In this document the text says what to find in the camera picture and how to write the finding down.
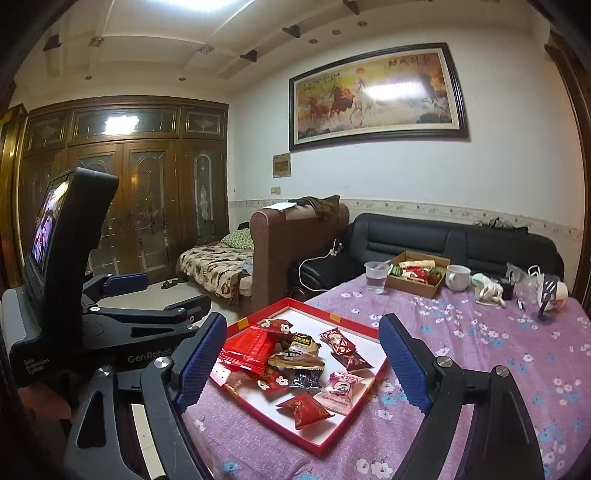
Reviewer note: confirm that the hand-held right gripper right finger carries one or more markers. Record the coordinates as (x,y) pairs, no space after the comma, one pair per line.
(401,364)

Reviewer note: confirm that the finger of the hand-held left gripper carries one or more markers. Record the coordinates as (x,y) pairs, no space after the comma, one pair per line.
(124,284)
(184,309)

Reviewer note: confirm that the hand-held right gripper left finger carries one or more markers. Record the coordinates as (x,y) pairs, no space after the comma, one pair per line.
(198,364)

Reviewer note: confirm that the small white pink candy packet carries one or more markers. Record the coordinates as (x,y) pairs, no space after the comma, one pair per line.
(220,374)

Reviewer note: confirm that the large red snack packet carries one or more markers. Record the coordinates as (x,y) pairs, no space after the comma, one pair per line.
(244,346)

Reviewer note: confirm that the pink bear snack packet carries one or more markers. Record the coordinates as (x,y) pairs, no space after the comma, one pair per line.
(341,392)

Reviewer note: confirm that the red shallow box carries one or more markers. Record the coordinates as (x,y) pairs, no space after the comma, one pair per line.
(258,401)

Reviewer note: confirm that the small red white candy packet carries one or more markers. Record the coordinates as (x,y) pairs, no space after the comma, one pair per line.
(277,325)

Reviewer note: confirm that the dark purple snack packet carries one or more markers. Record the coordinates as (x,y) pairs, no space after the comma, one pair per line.
(304,379)

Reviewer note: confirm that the brown snack packet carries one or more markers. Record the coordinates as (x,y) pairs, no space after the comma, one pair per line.
(302,344)

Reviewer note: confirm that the red patterned snack packet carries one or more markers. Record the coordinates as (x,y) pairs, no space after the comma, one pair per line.
(304,410)

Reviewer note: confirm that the cardboard box of snacks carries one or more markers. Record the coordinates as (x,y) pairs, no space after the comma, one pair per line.
(415,286)

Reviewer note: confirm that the pair of slippers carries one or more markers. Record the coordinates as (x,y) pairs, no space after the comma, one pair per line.
(171,284)

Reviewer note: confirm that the patterned blanket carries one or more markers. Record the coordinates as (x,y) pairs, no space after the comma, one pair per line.
(207,267)

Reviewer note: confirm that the green pillow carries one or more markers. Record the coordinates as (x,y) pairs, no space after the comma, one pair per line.
(240,240)

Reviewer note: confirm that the clear plastic cup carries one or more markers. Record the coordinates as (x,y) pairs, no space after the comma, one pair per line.
(376,279)

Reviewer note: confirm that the brown armchair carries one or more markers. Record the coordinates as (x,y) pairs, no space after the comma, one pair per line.
(272,258)

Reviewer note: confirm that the white mug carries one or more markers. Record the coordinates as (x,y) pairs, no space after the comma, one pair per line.
(457,279)

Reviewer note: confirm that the wooden wardrobe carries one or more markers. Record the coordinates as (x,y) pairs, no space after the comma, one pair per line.
(152,184)

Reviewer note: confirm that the beige crumpled cloth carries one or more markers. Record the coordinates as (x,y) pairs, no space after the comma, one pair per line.
(489,290)

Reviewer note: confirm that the black leather sofa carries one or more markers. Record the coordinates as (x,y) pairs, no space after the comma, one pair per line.
(415,235)

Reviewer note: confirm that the white paper sheet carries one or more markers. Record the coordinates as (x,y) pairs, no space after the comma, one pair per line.
(284,206)

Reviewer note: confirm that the clear plastic bag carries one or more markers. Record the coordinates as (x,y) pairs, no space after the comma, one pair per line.
(524,277)

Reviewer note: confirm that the grey phone stand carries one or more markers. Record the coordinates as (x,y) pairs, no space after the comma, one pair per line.
(549,286)

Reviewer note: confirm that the dark green garment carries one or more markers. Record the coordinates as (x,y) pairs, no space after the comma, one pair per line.
(321,205)

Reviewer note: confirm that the white plastic jar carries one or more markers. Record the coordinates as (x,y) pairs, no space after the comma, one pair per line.
(562,295)

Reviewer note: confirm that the framed horse painting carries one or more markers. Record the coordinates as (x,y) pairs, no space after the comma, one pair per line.
(378,97)

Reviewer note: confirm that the small wall plaque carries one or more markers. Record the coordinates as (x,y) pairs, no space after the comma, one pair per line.
(281,166)

